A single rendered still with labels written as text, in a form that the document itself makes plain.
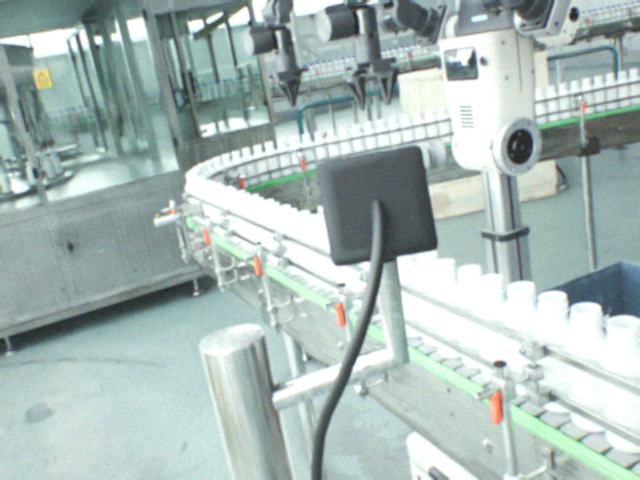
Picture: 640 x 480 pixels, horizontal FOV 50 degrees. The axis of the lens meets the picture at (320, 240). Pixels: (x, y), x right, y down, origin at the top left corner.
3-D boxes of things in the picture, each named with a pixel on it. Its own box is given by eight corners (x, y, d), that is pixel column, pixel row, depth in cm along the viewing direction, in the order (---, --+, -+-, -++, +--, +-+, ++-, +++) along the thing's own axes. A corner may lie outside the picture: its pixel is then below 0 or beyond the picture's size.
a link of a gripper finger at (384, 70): (404, 103, 148) (399, 58, 145) (376, 109, 145) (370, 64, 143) (388, 103, 154) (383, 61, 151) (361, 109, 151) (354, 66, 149)
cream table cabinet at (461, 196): (528, 182, 639) (515, 52, 607) (559, 194, 579) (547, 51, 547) (414, 205, 629) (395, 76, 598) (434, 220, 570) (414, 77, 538)
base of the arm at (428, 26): (436, 44, 202) (448, 5, 202) (414, 34, 198) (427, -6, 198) (419, 47, 210) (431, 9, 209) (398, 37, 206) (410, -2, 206)
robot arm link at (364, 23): (380, 1, 142) (365, 5, 147) (351, 5, 139) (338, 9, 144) (384, 36, 144) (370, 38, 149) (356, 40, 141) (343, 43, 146)
